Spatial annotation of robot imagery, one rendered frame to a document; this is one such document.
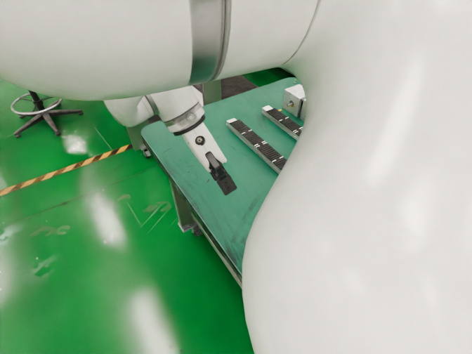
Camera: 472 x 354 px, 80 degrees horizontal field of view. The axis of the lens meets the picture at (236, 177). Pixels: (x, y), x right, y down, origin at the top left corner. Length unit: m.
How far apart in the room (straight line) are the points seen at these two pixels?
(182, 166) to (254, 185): 0.28
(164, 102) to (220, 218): 0.46
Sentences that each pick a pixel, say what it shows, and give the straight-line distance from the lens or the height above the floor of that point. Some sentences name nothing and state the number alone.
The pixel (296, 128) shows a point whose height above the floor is 0.81.
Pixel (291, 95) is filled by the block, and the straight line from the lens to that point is 1.32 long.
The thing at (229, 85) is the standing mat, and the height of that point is 0.01.
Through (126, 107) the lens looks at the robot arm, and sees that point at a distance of 0.48.
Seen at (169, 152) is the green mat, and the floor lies 0.78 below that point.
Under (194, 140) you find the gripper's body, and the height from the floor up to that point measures 1.15.
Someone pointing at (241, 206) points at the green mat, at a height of 0.78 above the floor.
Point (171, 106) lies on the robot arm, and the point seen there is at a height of 1.22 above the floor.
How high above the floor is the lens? 1.49
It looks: 45 degrees down
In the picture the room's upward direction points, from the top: straight up
